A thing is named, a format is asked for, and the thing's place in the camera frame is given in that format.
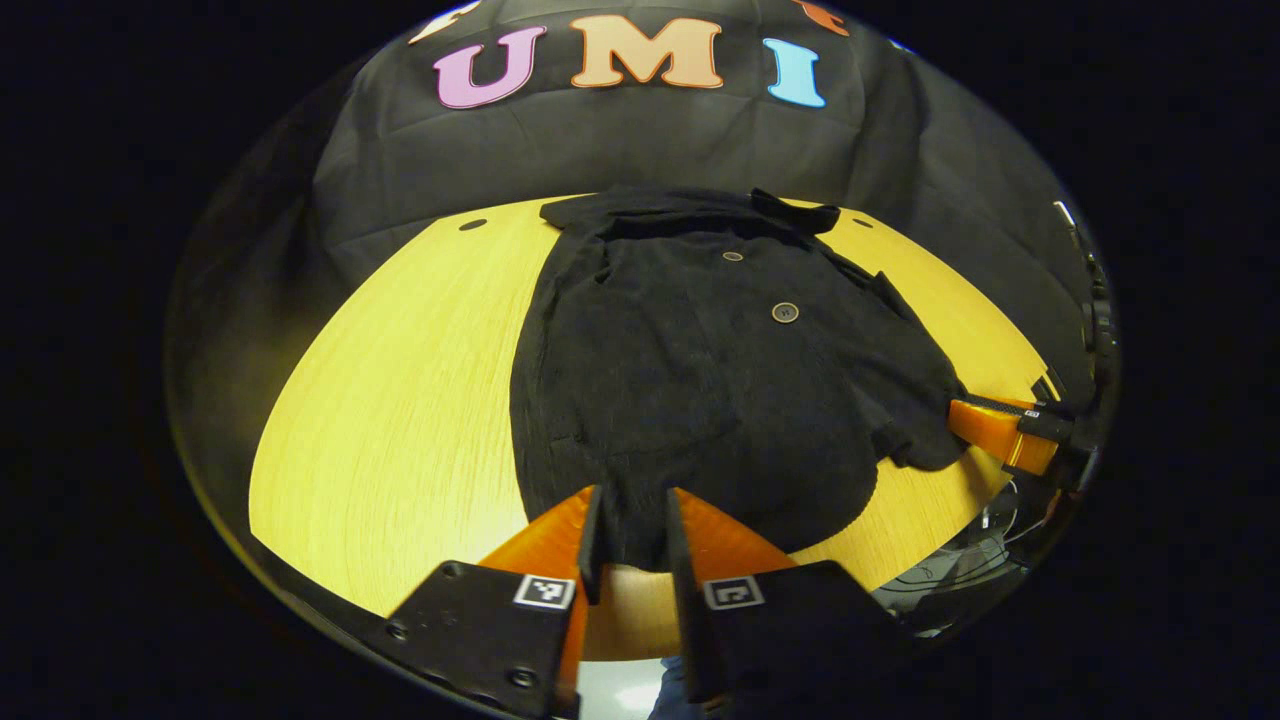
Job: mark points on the person's blue trousers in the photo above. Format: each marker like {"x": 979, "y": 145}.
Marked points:
{"x": 672, "y": 695}

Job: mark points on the thin white bar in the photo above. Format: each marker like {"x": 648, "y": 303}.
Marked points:
{"x": 1065, "y": 214}

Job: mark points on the black backdrop cloth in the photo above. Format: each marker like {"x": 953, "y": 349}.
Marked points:
{"x": 650, "y": 140}

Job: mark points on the black button shirt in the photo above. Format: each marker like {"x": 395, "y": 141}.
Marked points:
{"x": 700, "y": 400}

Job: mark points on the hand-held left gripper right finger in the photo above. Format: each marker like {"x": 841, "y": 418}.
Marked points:
{"x": 680, "y": 580}

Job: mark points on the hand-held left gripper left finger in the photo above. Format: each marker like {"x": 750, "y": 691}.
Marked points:
{"x": 592, "y": 540}

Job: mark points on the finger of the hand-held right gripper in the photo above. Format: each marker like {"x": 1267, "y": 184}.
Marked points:
{"x": 1000, "y": 430}

